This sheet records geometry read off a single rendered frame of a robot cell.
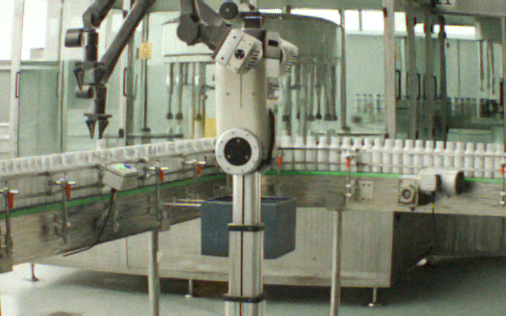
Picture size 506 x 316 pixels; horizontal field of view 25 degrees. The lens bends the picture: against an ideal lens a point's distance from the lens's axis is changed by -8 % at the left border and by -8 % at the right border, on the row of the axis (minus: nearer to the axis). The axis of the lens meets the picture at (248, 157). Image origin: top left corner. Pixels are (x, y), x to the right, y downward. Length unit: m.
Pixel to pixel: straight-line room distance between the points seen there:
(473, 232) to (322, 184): 3.69
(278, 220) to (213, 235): 0.27
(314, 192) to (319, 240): 1.82
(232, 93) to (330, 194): 2.09
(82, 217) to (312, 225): 3.72
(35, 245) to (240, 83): 0.89
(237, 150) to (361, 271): 3.86
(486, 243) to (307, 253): 2.18
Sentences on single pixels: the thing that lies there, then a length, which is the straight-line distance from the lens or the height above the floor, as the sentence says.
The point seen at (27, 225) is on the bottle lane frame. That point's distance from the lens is 3.99.
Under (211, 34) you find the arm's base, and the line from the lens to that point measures 4.02.
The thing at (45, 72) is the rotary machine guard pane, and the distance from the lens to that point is 8.64.
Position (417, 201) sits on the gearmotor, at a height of 0.88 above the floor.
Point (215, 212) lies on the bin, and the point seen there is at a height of 0.91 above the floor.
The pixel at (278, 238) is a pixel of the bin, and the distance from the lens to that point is 4.94.
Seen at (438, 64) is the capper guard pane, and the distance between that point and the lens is 9.70.
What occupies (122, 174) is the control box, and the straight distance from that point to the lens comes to 4.39.
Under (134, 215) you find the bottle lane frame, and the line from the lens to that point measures 4.88.
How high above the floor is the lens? 1.38
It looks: 3 degrees down
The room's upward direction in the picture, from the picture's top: 1 degrees clockwise
